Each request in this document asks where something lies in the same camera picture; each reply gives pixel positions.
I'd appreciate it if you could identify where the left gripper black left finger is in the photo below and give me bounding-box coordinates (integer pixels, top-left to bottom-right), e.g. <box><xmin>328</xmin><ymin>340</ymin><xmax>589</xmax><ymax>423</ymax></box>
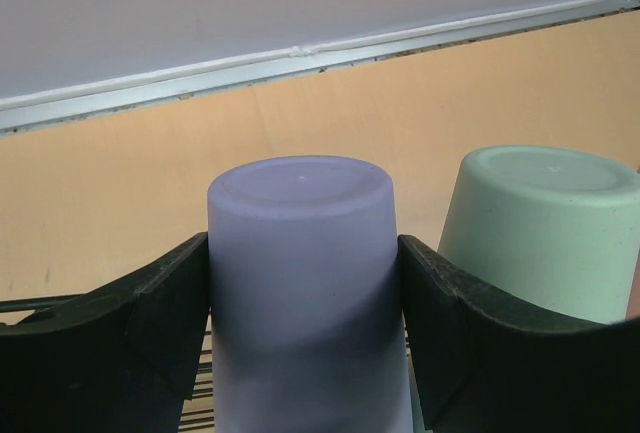
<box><xmin>1</xmin><ymin>232</ymin><xmax>210</xmax><ymax>432</ymax></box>

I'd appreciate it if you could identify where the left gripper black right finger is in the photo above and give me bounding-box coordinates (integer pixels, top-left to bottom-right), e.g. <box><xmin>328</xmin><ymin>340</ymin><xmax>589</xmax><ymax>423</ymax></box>
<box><xmin>398</xmin><ymin>235</ymin><xmax>639</xmax><ymax>432</ymax></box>

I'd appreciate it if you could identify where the black wire dish rack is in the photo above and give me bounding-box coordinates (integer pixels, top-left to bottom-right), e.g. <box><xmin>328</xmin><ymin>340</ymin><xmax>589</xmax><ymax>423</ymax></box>
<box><xmin>0</xmin><ymin>292</ymin><xmax>426</xmax><ymax>433</ymax></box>

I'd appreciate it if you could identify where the green plastic cup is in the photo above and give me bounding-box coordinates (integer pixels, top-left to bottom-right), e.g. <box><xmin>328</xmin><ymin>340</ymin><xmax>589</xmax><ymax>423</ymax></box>
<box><xmin>438</xmin><ymin>145</ymin><xmax>639</xmax><ymax>323</ymax></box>

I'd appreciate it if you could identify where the pink plastic cup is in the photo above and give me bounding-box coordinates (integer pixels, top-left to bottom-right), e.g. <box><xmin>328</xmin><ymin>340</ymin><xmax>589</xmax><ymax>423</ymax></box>
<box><xmin>625</xmin><ymin>171</ymin><xmax>639</xmax><ymax>320</ymax></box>

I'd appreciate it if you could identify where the purple plastic cup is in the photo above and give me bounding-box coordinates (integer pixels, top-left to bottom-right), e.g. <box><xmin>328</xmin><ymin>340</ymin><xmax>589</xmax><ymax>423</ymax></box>
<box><xmin>207</xmin><ymin>156</ymin><xmax>412</xmax><ymax>432</ymax></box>

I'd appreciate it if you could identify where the aluminium back rail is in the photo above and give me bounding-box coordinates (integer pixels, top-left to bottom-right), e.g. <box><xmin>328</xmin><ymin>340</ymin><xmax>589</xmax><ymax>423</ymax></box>
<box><xmin>1</xmin><ymin>0</ymin><xmax>639</xmax><ymax>136</ymax></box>

